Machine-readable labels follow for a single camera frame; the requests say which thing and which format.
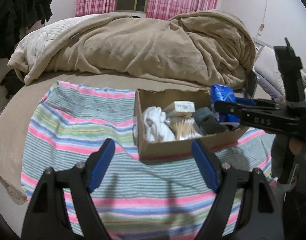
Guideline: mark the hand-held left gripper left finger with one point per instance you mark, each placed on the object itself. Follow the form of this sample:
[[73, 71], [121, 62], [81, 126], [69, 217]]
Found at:
[[103, 165]]

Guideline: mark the small beige box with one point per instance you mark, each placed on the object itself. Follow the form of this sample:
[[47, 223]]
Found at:
[[183, 107]]

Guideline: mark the grey knit sock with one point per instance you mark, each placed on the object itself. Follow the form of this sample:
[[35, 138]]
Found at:
[[213, 127]]

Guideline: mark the white quilt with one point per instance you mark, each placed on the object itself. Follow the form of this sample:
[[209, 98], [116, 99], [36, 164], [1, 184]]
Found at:
[[38, 45]]

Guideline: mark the black cloth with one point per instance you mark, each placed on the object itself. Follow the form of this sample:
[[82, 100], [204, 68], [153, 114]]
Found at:
[[11, 82]]

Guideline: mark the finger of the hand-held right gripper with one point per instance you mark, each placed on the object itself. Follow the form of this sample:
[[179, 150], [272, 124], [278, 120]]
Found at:
[[246, 102], [229, 107]]

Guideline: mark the white socks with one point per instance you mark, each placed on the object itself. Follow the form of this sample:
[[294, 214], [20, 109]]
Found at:
[[155, 127]]

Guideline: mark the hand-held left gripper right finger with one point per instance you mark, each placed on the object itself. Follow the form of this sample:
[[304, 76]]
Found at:
[[204, 165]]

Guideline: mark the striped cloth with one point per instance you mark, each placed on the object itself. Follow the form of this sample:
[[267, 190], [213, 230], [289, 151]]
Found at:
[[80, 135]]

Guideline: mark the beige fleece blanket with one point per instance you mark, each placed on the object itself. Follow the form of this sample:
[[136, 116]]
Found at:
[[143, 47]]

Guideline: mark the person's right hand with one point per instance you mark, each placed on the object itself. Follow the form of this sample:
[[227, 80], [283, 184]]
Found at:
[[298, 146]]

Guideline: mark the blue packet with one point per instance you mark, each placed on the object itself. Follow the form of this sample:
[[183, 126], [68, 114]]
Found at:
[[221, 93]]

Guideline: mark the brown cardboard box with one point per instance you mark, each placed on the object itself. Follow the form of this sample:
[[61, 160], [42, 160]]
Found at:
[[168, 150]]

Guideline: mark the grey dotted socks pile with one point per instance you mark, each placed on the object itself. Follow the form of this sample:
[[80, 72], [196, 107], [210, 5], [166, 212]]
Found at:
[[203, 113]]

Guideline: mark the pile of black clothes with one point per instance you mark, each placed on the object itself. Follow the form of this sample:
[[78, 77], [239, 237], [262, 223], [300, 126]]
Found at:
[[20, 7]]

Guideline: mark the white embroidered pillow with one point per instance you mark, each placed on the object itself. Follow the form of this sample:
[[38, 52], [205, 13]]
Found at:
[[268, 67]]

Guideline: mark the white headboard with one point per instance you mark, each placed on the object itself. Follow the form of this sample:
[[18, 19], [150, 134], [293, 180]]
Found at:
[[264, 43]]

